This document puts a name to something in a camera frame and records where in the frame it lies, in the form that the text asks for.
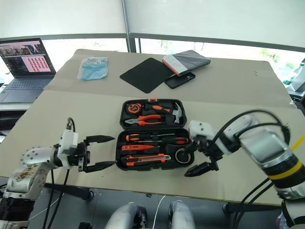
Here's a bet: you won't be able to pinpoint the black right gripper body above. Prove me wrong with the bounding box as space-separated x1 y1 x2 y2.
190 135 225 172

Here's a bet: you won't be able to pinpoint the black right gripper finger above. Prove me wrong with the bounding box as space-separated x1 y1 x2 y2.
183 140 200 156
184 162 214 178

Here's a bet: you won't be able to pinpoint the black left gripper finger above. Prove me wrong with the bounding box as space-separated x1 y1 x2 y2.
85 135 116 146
83 161 117 174

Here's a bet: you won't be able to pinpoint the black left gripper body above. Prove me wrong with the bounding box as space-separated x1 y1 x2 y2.
67 141 92 173

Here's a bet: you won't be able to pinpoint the black orange screwdriver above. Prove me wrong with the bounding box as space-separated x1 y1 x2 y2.
152 137 191 146
125 133 176 142

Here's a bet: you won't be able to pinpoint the grey tape roll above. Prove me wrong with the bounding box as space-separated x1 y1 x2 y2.
175 147 192 165

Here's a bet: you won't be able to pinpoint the orange voltage tester pen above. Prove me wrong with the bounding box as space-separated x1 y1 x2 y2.
121 144 160 151

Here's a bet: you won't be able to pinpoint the orange black utility knife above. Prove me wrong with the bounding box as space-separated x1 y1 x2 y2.
120 154 172 167

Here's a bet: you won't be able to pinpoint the black tool case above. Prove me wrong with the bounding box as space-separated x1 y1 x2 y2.
115 97 195 172

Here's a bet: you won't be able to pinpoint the black table foot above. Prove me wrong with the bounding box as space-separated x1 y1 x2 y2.
44 183 94 201
222 202 282 213

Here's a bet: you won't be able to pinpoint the claw hammer orange grip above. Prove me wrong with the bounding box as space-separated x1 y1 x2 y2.
143 101 186 125

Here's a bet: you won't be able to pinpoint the orange black tape measure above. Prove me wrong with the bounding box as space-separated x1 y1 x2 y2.
127 101 143 114

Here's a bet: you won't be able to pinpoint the silver black right robot leg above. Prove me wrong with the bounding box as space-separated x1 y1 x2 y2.
167 199 196 229

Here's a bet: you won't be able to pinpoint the silver black robot leg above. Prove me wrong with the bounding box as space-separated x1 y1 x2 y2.
167 199 196 229
104 202 148 229

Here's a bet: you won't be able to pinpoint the silver black left robot leg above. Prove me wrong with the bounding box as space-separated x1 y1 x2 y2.
104 202 148 229

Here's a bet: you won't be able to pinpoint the blue face mask pack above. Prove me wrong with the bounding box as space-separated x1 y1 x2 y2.
78 56 110 81

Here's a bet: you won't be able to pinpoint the black smartphone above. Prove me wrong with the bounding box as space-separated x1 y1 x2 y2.
164 71 196 90

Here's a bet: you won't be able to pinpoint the black mouse pad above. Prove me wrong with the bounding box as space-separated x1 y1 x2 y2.
119 57 173 94

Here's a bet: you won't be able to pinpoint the grey folded pouch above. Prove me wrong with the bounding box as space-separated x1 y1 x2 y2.
162 49 212 77

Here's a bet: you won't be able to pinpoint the dark grey laptop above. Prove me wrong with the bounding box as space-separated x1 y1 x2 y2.
0 38 57 104

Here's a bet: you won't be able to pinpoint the white grey box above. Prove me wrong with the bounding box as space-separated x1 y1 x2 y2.
291 71 305 92

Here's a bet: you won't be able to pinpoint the clear plastic bottle green label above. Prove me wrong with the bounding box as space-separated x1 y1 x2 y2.
283 62 305 84

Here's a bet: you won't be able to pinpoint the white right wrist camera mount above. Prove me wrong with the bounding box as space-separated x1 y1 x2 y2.
188 120 216 144

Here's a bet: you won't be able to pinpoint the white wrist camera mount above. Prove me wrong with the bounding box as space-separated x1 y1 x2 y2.
188 120 216 144
58 129 79 168

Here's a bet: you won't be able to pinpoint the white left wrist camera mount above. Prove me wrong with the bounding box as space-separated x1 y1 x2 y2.
58 129 79 168

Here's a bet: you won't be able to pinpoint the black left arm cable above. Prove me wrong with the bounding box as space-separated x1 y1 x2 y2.
42 117 76 229

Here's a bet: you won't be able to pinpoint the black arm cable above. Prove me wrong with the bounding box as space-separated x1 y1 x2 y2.
209 109 292 156
42 117 76 229

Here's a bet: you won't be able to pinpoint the orange handled pliers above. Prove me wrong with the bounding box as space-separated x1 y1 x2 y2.
123 114 166 126

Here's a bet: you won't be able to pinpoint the white thin floor cable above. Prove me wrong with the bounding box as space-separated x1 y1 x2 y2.
154 194 166 229

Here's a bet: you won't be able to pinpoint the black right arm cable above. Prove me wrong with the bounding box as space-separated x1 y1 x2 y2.
209 109 292 156

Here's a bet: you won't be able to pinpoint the dark window frame rail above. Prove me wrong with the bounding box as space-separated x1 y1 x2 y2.
0 32 305 54

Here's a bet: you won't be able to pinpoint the grey window post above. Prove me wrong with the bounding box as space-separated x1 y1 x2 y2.
121 0 132 53

